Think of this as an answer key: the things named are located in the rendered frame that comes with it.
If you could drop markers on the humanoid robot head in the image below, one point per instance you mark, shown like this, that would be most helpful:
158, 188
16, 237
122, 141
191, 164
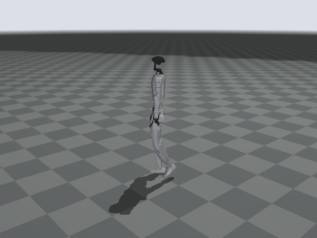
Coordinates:
158, 60

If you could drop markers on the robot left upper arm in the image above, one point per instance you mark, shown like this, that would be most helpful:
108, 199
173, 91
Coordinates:
158, 84

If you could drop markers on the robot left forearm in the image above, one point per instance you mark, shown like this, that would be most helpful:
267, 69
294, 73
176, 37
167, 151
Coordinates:
156, 107

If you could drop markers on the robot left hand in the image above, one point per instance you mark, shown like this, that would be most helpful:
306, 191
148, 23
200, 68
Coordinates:
156, 121

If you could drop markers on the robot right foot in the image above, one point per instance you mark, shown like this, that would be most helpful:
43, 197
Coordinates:
162, 170

